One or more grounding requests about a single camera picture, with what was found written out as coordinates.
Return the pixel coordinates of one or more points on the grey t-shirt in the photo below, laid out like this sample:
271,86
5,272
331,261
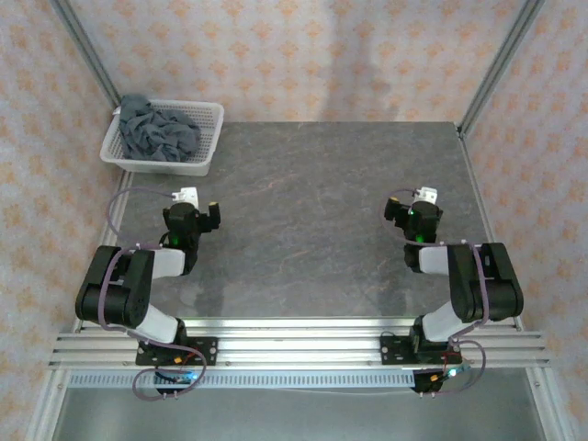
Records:
151,133

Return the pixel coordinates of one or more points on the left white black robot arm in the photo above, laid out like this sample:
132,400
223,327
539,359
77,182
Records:
115,294

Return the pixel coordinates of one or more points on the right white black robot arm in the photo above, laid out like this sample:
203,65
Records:
500,285

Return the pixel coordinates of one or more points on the white perforated plastic basket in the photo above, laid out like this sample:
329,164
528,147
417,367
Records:
206,138

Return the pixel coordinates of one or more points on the small green circuit board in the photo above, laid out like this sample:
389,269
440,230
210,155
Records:
452,372
181,377

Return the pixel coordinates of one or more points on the grey metal lower panel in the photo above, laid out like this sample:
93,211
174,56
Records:
294,418

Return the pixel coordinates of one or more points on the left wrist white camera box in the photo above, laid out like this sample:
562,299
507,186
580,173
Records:
188,195

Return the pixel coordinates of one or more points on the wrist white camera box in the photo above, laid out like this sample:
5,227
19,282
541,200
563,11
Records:
188,195
427,194

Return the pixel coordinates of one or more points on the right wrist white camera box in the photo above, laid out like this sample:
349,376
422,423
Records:
427,194

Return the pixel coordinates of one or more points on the aluminium side rail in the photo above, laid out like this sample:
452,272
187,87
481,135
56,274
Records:
102,236
481,193

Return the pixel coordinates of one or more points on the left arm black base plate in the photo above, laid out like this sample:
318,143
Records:
209,351

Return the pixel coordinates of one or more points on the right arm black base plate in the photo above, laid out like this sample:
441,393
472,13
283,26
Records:
390,351

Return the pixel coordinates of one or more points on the aluminium mounting rail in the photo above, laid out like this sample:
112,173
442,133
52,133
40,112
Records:
294,344

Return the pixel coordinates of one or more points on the aluminium frame post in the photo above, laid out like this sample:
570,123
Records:
499,69
87,50

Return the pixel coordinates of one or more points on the aluminium frame leg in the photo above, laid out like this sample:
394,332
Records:
48,404
549,409

